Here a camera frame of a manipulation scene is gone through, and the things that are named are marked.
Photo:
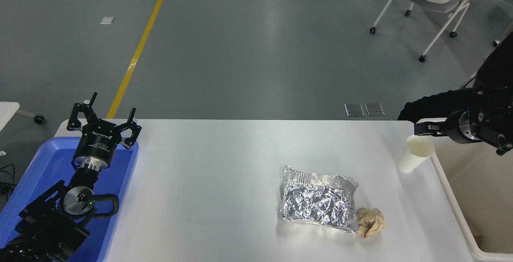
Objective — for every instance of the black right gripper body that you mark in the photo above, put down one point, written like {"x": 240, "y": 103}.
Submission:
{"x": 454, "y": 126}

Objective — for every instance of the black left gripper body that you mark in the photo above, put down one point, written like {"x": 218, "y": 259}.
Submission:
{"x": 97, "y": 141}

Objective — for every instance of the white paper cup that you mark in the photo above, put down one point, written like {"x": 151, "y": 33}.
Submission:
{"x": 413, "y": 160}

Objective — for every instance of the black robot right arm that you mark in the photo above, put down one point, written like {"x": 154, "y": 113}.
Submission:
{"x": 491, "y": 132}

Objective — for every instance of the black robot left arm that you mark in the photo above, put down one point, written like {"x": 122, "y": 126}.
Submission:
{"x": 44, "y": 218}

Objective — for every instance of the person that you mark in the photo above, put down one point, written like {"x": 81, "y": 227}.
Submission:
{"x": 437, "y": 103}

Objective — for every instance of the blue plastic tray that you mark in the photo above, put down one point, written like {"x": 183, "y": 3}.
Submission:
{"x": 48, "y": 158}

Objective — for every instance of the metal floor plate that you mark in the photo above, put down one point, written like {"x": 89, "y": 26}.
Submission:
{"x": 354, "y": 110}
{"x": 374, "y": 109}

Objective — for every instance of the white rolling table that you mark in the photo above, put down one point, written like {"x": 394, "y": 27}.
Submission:
{"x": 8, "y": 111}

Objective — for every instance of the large pale plastic bin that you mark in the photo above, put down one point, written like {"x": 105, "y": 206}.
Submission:
{"x": 481, "y": 198}

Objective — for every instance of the crumpled tan paper ball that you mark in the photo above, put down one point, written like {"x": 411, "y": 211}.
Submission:
{"x": 370, "y": 222}

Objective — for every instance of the crumpled silver foil tray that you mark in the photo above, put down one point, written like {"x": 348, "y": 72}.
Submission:
{"x": 316, "y": 200}

